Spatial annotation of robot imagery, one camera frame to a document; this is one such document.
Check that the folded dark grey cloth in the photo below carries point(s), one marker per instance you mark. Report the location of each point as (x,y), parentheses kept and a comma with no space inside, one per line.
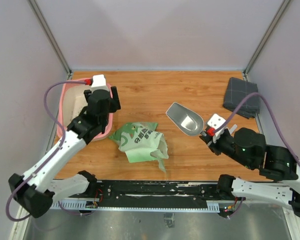
(236,91)

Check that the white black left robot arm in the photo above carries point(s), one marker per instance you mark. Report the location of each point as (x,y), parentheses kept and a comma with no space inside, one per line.
(34,190)

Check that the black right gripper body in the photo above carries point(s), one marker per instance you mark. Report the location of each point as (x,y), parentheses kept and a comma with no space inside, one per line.
(224,144)

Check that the pink litter box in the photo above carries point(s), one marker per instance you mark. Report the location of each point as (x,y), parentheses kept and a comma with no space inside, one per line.
(71,102)

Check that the grey slotted cable duct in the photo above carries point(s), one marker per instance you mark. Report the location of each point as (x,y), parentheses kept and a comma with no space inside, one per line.
(184,205)

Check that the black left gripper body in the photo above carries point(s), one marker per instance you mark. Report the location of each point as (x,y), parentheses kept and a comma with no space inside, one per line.
(88,93)

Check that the white plastic bag clip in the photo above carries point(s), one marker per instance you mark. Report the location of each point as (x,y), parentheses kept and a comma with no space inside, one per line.
(232,129)

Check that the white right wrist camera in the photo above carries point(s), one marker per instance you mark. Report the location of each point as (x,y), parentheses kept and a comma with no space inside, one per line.
(216,128)

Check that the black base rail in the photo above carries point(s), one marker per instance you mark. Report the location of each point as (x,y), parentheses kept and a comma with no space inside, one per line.
(172,191)

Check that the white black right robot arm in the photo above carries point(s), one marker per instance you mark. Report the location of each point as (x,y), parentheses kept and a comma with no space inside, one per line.
(276,163)

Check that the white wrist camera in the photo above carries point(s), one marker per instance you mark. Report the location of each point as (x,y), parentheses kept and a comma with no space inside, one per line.
(216,128)
(96,82)

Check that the green cat litter bag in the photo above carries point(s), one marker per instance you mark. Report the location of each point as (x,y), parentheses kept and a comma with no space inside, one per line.
(141,142)

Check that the grey metal scoop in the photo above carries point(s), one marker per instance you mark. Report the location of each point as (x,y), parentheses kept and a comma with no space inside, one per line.
(188,121)

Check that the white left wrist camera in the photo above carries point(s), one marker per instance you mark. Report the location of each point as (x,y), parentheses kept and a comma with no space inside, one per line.
(96,82)

